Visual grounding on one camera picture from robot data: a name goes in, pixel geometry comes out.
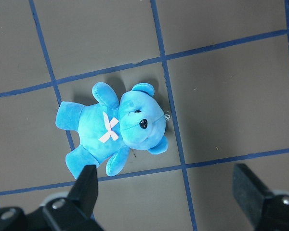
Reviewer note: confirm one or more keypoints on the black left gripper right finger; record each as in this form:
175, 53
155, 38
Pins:
266, 210

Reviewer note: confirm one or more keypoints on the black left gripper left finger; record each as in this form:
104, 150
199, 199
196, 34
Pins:
73, 212

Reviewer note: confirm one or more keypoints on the blue teddy bear plush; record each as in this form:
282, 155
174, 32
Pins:
109, 129

